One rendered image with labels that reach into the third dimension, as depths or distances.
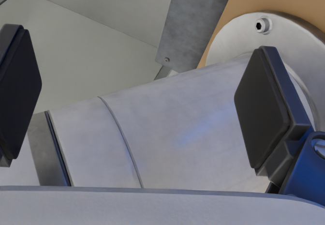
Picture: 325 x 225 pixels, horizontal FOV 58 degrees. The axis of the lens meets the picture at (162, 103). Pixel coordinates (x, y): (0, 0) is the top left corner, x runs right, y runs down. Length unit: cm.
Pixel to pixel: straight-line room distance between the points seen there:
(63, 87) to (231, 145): 152
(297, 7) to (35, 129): 20
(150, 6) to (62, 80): 63
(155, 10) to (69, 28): 58
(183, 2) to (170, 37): 6
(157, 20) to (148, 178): 158
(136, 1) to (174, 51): 129
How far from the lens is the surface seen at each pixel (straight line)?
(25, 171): 17
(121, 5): 180
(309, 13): 24
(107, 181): 17
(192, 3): 38
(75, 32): 194
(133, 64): 176
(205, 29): 40
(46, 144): 18
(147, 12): 173
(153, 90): 20
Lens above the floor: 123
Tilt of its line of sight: 32 degrees down
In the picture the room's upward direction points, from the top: 151 degrees counter-clockwise
